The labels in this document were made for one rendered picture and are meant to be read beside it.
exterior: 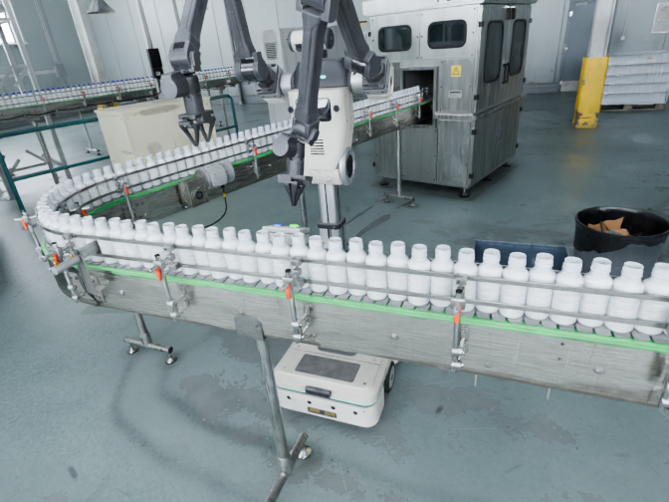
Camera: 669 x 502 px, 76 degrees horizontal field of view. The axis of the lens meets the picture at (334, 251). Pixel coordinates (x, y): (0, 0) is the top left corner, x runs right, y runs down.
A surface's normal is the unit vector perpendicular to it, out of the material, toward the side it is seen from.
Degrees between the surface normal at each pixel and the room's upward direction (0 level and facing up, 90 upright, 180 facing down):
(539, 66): 90
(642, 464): 0
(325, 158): 90
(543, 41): 90
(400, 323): 90
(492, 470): 0
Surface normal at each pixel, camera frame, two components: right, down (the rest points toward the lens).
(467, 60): -0.62, 0.39
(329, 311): -0.35, 0.44
